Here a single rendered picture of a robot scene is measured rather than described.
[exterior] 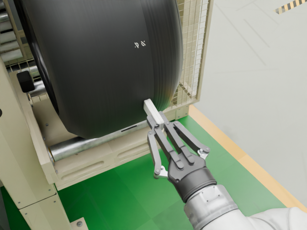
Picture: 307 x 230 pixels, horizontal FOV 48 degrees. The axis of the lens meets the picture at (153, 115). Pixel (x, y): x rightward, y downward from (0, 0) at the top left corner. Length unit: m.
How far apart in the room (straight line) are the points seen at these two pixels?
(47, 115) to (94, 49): 0.61
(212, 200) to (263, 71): 2.13
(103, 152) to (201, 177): 0.43
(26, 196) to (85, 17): 0.72
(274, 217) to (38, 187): 0.75
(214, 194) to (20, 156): 0.60
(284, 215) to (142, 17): 0.47
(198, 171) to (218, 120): 1.62
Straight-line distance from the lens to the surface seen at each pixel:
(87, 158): 1.00
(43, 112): 1.24
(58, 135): 1.16
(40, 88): 1.17
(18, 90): 1.13
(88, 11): 0.65
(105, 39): 0.66
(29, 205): 1.26
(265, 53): 2.87
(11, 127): 0.96
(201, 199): 0.63
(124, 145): 1.02
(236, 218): 0.63
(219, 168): 2.04
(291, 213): 0.73
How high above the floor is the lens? 1.67
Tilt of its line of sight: 48 degrees down
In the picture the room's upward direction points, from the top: straight up
